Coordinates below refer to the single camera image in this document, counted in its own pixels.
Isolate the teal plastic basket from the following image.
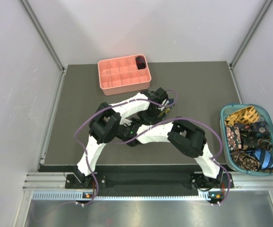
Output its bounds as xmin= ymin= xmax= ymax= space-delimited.
xmin=220 ymin=104 xmax=273 ymax=176

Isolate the pink compartment organizer box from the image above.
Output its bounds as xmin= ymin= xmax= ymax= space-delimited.
xmin=97 ymin=54 xmax=151 ymax=96

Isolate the orange patterned tie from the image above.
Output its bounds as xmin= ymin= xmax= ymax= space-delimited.
xmin=224 ymin=105 xmax=260 ymax=126

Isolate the blue yellow floral tie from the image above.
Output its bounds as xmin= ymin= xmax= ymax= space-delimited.
xmin=158 ymin=98 xmax=174 ymax=120

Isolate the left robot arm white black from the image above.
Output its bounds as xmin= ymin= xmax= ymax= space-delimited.
xmin=73 ymin=88 xmax=177 ymax=188

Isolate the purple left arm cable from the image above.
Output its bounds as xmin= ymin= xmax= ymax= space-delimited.
xmin=73 ymin=89 xmax=178 ymax=206

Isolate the rolled red blue tie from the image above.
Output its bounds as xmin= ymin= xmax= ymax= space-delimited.
xmin=135 ymin=55 xmax=147 ymax=70

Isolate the right aluminium frame post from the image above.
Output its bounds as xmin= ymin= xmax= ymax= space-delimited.
xmin=229 ymin=0 xmax=273 ymax=70

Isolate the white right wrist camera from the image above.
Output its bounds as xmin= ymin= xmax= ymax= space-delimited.
xmin=120 ymin=119 xmax=132 ymax=126

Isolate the pink floral dark tie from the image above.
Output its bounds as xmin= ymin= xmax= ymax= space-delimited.
xmin=226 ymin=126 xmax=242 ymax=152

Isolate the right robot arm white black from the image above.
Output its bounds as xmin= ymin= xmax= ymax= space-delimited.
xmin=116 ymin=119 xmax=223 ymax=188

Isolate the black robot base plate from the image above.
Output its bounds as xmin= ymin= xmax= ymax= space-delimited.
xmin=65 ymin=165 xmax=234 ymax=193

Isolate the aluminium frame post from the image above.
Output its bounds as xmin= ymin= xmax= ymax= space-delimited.
xmin=18 ymin=0 xmax=65 ymax=71
xmin=229 ymin=0 xmax=273 ymax=70

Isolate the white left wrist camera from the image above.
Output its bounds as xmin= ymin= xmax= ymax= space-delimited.
xmin=159 ymin=99 xmax=170 ymax=109

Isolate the left aluminium frame post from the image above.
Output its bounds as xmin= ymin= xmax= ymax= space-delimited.
xmin=18 ymin=0 xmax=65 ymax=71

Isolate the dark floral navy tie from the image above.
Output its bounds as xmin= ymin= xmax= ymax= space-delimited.
xmin=234 ymin=121 xmax=271 ymax=140

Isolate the brown paisley rolled tie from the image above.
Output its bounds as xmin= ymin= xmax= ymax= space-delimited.
xmin=231 ymin=150 xmax=260 ymax=171

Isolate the slotted grey cable duct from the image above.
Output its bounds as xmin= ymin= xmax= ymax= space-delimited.
xmin=32 ymin=191 xmax=221 ymax=201

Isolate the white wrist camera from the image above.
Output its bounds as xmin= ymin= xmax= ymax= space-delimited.
xmin=120 ymin=119 xmax=132 ymax=126
xmin=159 ymin=99 xmax=170 ymax=109

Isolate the blue striped tie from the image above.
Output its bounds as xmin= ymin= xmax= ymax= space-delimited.
xmin=247 ymin=149 xmax=273 ymax=170

